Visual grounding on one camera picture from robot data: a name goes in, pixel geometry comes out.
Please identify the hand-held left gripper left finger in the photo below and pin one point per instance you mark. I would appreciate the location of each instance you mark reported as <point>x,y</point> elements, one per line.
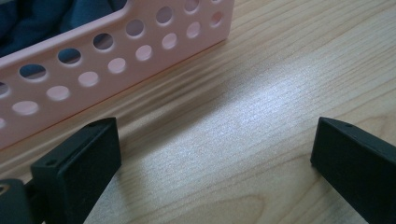
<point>77,174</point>

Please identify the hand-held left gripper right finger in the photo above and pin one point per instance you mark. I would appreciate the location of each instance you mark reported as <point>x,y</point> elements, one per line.
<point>358,168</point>

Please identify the pink perforated plastic basket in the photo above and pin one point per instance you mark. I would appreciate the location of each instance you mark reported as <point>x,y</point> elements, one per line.
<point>124,53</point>

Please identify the dark blue cloth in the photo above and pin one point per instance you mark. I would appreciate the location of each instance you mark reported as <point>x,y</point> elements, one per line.
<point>37,21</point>

